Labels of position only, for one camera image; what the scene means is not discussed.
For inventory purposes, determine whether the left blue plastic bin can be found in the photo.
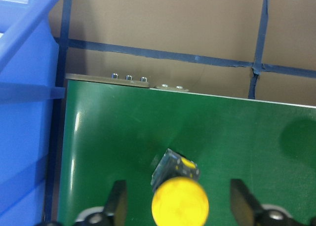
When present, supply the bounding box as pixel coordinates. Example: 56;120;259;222
0;0;65;226

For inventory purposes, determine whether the green conveyor belt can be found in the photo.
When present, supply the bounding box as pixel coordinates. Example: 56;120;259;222
58;80;316;226

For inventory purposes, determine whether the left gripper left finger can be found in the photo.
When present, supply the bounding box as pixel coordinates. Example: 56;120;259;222
103;180;127;226

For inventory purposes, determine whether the yellow push button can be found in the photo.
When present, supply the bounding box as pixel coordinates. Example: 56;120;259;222
151;149;209;226

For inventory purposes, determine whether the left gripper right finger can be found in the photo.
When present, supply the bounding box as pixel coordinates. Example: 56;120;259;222
230;179;262;226

